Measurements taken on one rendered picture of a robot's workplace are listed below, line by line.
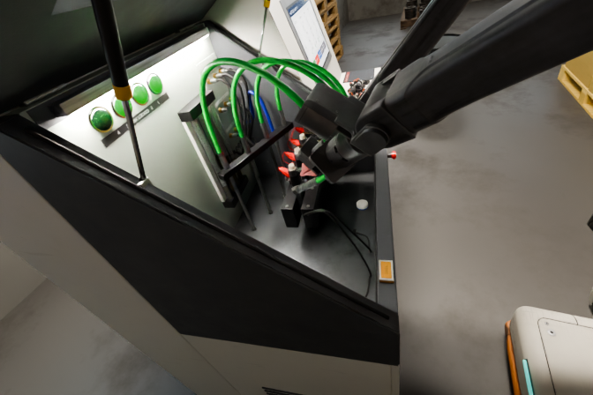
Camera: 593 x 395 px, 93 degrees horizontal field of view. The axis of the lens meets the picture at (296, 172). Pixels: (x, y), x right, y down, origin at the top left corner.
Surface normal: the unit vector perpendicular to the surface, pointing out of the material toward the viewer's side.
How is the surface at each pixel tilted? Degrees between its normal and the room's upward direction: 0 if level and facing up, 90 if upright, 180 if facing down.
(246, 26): 90
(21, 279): 90
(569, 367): 0
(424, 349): 0
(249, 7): 90
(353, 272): 0
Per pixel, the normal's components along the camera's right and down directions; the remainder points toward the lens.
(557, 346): -0.21, -0.78
